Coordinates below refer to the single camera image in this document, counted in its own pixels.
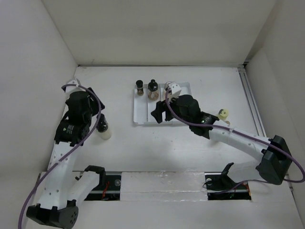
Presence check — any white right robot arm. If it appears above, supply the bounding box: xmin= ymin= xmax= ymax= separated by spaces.
xmin=151 ymin=95 xmax=292 ymax=190

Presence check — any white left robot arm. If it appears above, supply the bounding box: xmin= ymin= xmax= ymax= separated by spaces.
xmin=20 ymin=85 xmax=106 ymax=229

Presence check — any black-capped white sauce bottle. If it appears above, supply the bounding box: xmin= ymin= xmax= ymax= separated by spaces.
xmin=96 ymin=114 xmax=112 ymax=140

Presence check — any aluminium rail on right wall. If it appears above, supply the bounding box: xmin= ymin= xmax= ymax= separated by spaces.
xmin=237 ymin=64 xmax=267 ymax=137

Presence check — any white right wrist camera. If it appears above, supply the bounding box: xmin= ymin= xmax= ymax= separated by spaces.
xmin=167 ymin=82 xmax=182 ymax=100

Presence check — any wide glass jar metal rim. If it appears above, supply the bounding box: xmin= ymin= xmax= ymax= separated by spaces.
xmin=162 ymin=82 xmax=171 ymax=100

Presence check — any small dark spice shaker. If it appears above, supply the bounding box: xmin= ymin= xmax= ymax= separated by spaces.
xmin=135 ymin=80 xmax=144 ymax=96

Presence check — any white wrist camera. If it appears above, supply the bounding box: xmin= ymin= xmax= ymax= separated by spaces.
xmin=61 ymin=78 xmax=81 ymax=95
xmin=167 ymin=82 xmax=182 ymax=100

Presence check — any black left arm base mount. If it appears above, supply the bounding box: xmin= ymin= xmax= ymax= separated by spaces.
xmin=75 ymin=165 xmax=122 ymax=201

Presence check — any cream yellow squeeze bottle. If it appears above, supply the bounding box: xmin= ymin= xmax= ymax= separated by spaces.
xmin=217 ymin=109 xmax=229 ymax=121

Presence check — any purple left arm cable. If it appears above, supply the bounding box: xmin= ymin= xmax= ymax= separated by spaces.
xmin=18 ymin=84 xmax=102 ymax=227

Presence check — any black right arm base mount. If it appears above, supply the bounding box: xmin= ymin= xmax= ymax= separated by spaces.
xmin=203 ymin=163 xmax=252 ymax=200

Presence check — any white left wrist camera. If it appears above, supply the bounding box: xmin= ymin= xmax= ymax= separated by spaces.
xmin=61 ymin=78 xmax=81 ymax=95

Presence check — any white divided plastic tray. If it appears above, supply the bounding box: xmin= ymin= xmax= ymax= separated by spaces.
xmin=132 ymin=82 xmax=197 ymax=126

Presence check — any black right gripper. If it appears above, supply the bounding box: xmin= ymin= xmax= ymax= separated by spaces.
xmin=152 ymin=92 xmax=192 ymax=125

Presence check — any black-capped glass condiment bottle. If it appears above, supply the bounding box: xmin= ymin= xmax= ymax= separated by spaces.
xmin=147 ymin=79 xmax=159 ymax=101

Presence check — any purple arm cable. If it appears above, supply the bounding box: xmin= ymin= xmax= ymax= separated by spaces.
xmin=18 ymin=84 xmax=102 ymax=227
xmin=164 ymin=87 xmax=305 ymax=184

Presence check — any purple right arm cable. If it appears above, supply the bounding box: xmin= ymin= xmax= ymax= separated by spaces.
xmin=164 ymin=87 xmax=305 ymax=184

